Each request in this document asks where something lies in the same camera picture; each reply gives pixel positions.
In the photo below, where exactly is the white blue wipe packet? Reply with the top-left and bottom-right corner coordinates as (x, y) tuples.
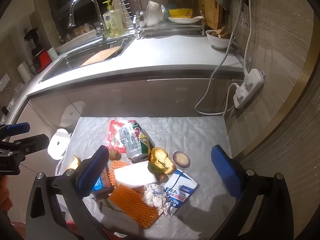
(164, 169), (199, 217)

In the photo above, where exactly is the red snack packet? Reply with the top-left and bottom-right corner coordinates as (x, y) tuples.
(107, 120), (130, 153)

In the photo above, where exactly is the white mug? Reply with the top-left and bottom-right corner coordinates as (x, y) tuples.
(47, 47), (58, 62)

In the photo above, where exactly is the wooden cutting board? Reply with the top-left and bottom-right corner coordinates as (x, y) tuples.
(200, 0), (224, 30)

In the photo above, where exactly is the silver table cover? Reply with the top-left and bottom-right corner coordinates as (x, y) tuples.
(54, 116), (233, 230)

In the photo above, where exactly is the white bowl with food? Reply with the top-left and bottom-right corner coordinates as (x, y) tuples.
(205, 27), (235, 50)

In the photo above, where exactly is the person's left hand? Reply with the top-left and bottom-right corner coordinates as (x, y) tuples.
(0, 176), (13, 211)

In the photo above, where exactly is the white foam block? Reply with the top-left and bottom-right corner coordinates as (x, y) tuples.
(114, 161), (158, 188)

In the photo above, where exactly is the white toilet paper roll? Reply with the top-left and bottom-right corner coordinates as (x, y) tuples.
(47, 128), (73, 159)

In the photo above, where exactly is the small blue box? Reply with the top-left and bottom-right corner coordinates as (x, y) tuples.
(91, 169), (113, 195)

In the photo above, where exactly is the short white cable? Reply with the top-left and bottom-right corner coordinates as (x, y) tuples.
(244, 1), (253, 72)

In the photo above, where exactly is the dish soap bottle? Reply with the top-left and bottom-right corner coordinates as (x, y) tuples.
(102, 0), (125, 38)

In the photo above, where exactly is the orange foam net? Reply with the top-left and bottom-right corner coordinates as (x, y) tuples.
(109, 184), (160, 228)
(107, 160), (130, 188)

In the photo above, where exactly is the red black blender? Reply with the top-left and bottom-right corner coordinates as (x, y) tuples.
(24, 27), (52, 70)

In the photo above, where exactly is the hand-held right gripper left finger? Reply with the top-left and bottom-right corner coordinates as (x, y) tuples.
(25, 145), (110, 240)

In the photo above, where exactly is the paper towel roll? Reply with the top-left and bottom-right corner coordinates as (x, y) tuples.
(17, 61), (34, 82)

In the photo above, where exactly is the white upturned bowl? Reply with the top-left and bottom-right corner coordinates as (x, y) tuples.
(145, 0), (162, 27)

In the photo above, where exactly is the yellow-brown food scrap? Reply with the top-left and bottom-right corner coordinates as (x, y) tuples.
(149, 147), (175, 175)

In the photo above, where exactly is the white power strip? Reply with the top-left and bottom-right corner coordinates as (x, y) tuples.
(233, 69), (265, 109)

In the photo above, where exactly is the beige kitchen cabinet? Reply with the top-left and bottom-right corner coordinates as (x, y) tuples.
(15, 76), (240, 155)

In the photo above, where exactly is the white tissue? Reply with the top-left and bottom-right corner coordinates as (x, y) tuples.
(142, 183), (172, 217)

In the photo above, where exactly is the orange-brown wrapper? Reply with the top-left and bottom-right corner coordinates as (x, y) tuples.
(173, 151), (190, 168)

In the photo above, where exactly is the orange peel piece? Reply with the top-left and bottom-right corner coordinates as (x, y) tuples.
(67, 155), (82, 170)

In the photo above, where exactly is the white flat plate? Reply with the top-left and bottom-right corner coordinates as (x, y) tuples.
(168, 16), (204, 24)

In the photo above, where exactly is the long white cable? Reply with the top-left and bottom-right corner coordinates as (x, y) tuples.
(195, 0), (249, 115)

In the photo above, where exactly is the metal colander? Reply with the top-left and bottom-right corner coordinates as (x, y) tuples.
(110, 39), (130, 49)

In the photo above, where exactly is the steel sink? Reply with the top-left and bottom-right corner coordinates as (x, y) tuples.
(39, 36), (133, 83)

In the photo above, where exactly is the dry twig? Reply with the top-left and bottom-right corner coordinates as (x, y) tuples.
(91, 197), (123, 212)

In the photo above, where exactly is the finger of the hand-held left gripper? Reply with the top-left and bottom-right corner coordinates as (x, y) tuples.
(12, 134), (49, 153)
(0, 122), (30, 140)

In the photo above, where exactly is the white plug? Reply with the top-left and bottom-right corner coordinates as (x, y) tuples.
(234, 82), (248, 100)

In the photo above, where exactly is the crushed drink can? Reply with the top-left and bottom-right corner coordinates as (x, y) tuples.
(118, 121), (152, 164)

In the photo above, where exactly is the brown chestnut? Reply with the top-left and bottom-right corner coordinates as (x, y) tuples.
(109, 149), (122, 161)

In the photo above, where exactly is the green leaf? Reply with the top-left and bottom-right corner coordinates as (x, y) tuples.
(148, 161), (160, 174)

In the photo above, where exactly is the yellow bowl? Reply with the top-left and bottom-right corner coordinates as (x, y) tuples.
(168, 8), (194, 18)

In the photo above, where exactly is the wooden board in sink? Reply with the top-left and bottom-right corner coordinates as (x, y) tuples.
(80, 45), (123, 67)

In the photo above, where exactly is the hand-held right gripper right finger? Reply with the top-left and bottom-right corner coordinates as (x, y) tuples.
(211, 145), (294, 240)

